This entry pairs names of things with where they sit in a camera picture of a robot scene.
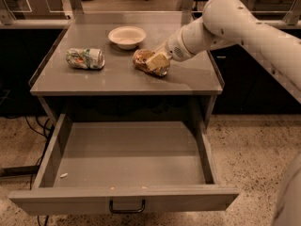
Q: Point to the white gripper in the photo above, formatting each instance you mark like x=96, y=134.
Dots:
x=174, y=50

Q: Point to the crushed orange soda can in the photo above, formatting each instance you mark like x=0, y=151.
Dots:
x=139, y=60

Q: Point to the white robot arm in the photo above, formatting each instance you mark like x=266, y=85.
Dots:
x=258, y=154

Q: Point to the grey metal counter cabinet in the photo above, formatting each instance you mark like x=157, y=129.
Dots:
x=197, y=76

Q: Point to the crushed green white can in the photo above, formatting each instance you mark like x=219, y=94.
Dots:
x=85, y=58

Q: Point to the open grey top drawer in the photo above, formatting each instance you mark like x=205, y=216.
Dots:
x=166, y=163

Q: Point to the white paper bowl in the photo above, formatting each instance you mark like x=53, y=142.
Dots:
x=127, y=37

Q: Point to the black drawer handle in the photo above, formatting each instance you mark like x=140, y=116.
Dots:
x=115, y=210

